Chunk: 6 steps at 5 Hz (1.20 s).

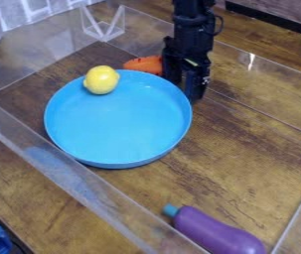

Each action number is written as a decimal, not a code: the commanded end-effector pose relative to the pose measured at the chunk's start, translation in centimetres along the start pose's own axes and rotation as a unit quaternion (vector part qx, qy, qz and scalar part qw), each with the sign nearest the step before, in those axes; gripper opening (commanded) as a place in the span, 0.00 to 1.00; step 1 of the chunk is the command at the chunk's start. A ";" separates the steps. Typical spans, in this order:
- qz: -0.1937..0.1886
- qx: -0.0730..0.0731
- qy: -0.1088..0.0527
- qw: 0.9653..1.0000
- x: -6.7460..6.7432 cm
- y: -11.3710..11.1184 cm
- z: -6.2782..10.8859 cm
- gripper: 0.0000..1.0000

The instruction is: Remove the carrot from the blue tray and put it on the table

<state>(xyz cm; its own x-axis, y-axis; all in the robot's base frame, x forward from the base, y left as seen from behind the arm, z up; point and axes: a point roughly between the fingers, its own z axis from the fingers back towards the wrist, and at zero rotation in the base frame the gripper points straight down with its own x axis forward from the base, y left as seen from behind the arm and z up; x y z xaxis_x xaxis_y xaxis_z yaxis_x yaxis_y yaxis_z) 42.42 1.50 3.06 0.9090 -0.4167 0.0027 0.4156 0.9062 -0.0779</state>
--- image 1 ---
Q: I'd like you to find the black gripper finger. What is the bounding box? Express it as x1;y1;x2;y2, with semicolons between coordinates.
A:
162;53;182;85
183;65;210;103

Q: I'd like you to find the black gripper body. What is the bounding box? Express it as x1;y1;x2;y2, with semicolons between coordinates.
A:
162;14;215;69

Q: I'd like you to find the orange toy carrot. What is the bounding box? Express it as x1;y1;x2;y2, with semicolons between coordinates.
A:
123;56;162;75

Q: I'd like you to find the blue round tray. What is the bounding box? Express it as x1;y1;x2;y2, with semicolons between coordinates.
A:
44;69;193;169

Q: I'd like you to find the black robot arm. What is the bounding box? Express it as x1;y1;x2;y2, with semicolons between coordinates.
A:
162;0;215;102

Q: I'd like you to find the yellow toy lemon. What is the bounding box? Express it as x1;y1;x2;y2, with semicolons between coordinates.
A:
83;65;119;95

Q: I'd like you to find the white patterned curtain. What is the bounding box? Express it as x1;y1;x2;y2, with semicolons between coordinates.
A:
0;0;103;40

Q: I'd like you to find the purple toy eggplant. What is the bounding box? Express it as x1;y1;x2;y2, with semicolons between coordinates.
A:
163;203;266;254

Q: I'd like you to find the clear acrylic corner bracket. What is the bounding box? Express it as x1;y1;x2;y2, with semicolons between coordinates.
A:
79;5;124;43

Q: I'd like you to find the clear acrylic enclosure wall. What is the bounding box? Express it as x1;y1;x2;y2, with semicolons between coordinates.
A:
0;0;301;254

